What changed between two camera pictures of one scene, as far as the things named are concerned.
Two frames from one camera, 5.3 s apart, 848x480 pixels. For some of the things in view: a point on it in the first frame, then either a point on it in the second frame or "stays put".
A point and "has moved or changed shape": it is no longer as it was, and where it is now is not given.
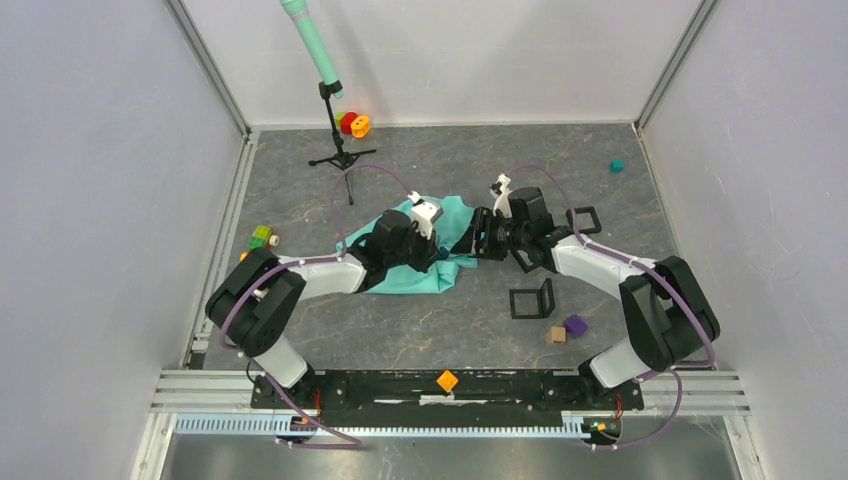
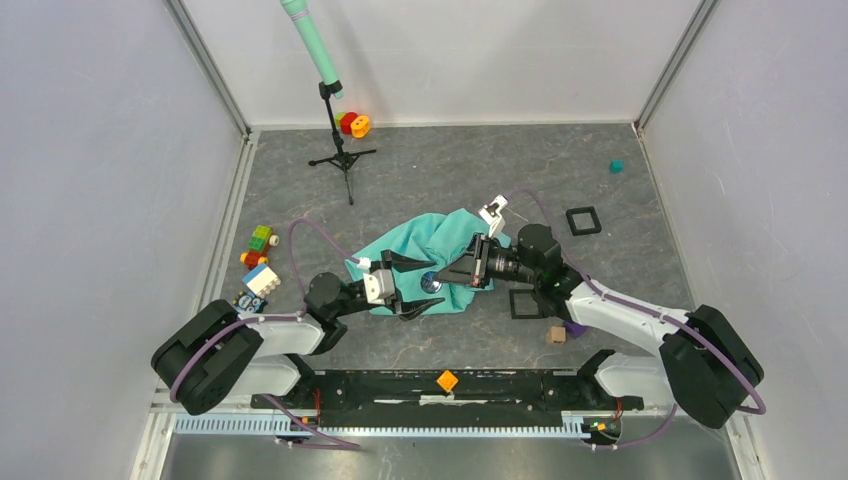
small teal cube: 616,166 stays put
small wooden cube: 558,334 stays put
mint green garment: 443,277 has moved or changed shape
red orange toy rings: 352,123 stays put
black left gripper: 429,250 → 410,309
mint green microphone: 299,14 stays put
